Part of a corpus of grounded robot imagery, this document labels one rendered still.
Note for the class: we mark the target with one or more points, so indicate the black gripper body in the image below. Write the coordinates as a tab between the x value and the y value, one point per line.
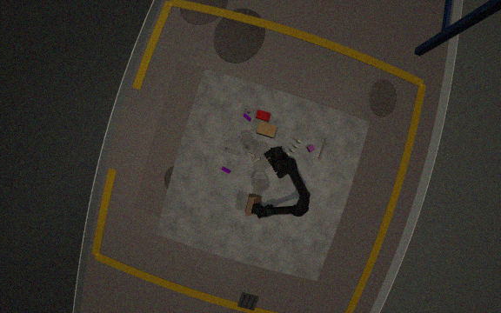
268	155

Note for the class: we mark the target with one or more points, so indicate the red rectangular block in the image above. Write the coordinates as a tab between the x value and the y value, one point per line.
263	115

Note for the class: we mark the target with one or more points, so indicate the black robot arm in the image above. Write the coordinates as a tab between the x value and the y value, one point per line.
287	164

